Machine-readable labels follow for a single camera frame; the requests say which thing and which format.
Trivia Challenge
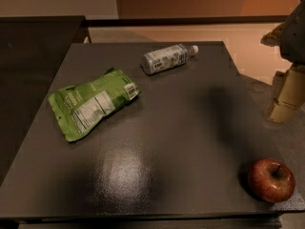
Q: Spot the red apple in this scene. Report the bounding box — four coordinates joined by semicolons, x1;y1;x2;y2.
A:
248;158;295;203

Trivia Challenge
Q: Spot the green snack pouch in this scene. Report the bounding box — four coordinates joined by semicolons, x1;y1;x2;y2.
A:
49;68;140;142

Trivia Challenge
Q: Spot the plastic water bottle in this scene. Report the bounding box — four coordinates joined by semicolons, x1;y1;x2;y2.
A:
141;44;199;75

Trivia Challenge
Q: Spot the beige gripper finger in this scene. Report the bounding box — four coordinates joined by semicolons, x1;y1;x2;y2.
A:
260;23;283;47
268;64;305;123

